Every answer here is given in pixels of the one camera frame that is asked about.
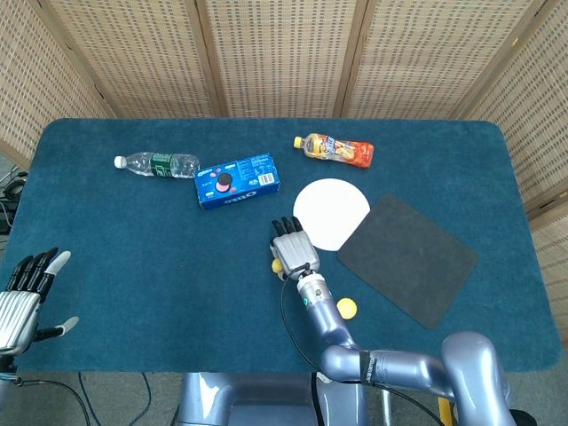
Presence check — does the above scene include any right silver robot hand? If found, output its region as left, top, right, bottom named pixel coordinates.
left=268, top=216, right=321, bottom=282

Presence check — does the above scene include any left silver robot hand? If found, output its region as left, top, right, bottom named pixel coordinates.
left=0, top=247, right=81, bottom=355

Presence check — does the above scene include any white round paper disc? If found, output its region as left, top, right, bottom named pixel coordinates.
left=293, top=177, right=372, bottom=253

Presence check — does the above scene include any small yellow ball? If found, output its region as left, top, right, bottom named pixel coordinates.
left=335, top=298, right=359, bottom=320

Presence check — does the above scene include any blue Oreo cookie box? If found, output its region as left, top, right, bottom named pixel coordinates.
left=193, top=153, right=281, bottom=211

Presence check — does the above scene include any orange juice drink bottle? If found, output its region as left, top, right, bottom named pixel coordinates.
left=293, top=133, right=375, bottom=169

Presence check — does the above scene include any black rectangular mouse pad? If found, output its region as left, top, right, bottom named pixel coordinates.
left=336, top=193, right=480, bottom=331

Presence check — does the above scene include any blue carpet table mat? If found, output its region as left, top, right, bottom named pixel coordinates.
left=0, top=117, right=563, bottom=374

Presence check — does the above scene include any grey-blue robot torso base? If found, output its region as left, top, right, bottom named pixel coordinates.
left=172, top=371, right=370, bottom=426

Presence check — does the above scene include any clear green-label water bottle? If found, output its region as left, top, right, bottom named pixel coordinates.
left=114, top=151, right=201, bottom=179

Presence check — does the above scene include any woven wooden folding screen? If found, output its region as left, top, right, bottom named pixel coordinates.
left=0, top=0, right=568, bottom=347

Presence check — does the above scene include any black cables bundle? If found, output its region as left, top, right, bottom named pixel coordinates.
left=0, top=169, right=28, bottom=233

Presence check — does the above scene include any black floor cable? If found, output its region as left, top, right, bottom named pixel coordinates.
left=17, top=371, right=153, bottom=426

